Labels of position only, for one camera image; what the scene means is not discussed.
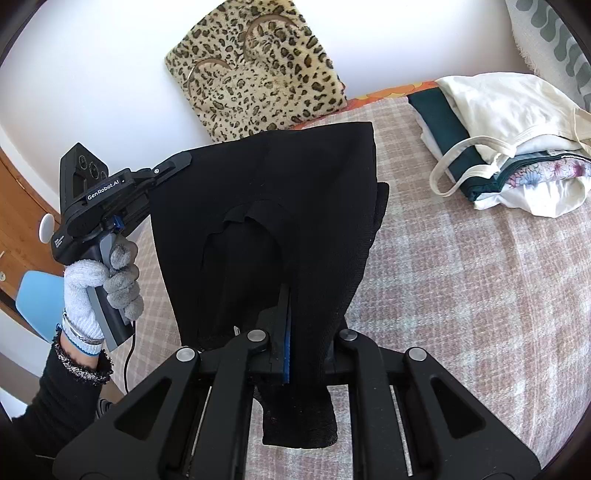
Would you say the pink plaid blanket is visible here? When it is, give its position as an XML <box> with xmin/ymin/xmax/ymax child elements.
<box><xmin>110</xmin><ymin>96</ymin><xmax>591</xmax><ymax>480</ymax></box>

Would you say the green striped white pillow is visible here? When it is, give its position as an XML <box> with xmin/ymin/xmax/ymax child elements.
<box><xmin>505</xmin><ymin>0</ymin><xmax>591</xmax><ymax>111</ymax></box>

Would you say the left forearm black sleeve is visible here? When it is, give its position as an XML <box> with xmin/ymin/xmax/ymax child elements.
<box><xmin>1</xmin><ymin>330</ymin><xmax>112</xmax><ymax>457</ymax></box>

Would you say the orange floral bed sheet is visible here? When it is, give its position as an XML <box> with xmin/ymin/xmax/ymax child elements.
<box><xmin>290</xmin><ymin>80</ymin><xmax>440</xmax><ymax>131</ymax></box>

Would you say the dark green folded garment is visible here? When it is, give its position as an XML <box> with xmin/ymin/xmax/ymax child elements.
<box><xmin>409</xmin><ymin>88</ymin><xmax>590</xmax><ymax>203</ymax></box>

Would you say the cream folded garment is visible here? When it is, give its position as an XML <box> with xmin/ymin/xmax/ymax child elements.
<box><xmin>429</xmin><ymin>72</ymin><xmax>590</xmax><ymax>197</ymax></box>

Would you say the black t-shirt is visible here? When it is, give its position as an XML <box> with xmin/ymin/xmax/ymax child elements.
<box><xmin>149</xmin><ymin>122</ymin><xmax>389</xmax><ymax>449</ymax></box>

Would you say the light blue chair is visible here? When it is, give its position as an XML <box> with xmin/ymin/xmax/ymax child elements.
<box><xmin>16</xmin><ymin>271</ymin><xmax>64</xmax><ymax>343</ymax></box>

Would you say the leopard print cushion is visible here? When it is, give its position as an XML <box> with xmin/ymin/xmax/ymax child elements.
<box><xmin>165</xmin><ymin>1</ymin><xmax>348</xmax><ymax>143</ymax></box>

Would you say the left gloved hand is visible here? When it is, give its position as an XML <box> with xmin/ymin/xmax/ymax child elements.
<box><xmin>61</xmin><ymin>235</ymin><xmax>144</xmax><ymax>357</ymax></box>

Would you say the wooden door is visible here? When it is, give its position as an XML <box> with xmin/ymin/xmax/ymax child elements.
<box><xmin>0</xmin><ymin>152</ymin><xmax>63</xmax><ymax>299</ymax></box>

